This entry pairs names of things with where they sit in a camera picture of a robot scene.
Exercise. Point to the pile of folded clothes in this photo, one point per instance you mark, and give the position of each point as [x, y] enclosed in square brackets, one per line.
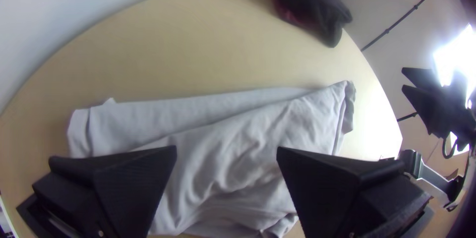
[308, 0]

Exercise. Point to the black stand pole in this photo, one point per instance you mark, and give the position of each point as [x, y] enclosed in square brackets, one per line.
[401, 16]

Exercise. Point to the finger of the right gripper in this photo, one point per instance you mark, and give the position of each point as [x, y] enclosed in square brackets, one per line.
[422, 76]
[431, 109]

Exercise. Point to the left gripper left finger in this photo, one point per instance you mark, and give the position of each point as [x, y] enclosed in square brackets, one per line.
[119, 193]

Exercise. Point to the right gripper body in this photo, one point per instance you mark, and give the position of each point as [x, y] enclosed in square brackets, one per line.
[463, 119]

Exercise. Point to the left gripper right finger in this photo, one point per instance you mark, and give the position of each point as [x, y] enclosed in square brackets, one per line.
[334, 197]

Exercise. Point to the grey t-shirt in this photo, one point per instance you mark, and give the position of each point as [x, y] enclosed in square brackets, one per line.
[230, 145]

